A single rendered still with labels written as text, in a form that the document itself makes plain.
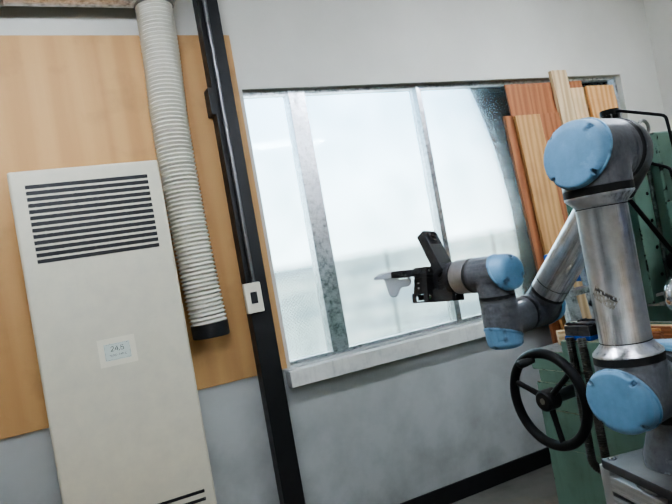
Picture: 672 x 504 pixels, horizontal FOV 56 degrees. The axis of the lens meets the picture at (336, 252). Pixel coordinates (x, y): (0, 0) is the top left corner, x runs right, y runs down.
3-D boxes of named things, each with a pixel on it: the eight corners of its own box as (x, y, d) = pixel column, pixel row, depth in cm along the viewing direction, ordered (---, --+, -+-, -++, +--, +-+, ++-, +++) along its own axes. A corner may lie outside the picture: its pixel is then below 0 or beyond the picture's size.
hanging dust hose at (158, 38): (183, 340, 265) (127, 14, 267) (223, 332, 273) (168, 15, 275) (192, 342, 250) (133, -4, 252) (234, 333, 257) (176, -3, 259)
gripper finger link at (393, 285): (372, 298, 146) (411, 295, 144) (370, 273, 147) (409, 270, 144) (375, 298, 149) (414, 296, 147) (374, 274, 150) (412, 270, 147)
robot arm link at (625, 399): (698, 419, 108) (641, 108, 109) (656, 446, 99) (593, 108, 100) (631, 413, 118) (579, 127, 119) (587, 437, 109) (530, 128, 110)
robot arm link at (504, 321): (543, 339, 131) (533, 287, 131) (509, 351, 125) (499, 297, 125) (512, 339, 138) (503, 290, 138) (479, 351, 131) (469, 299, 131)
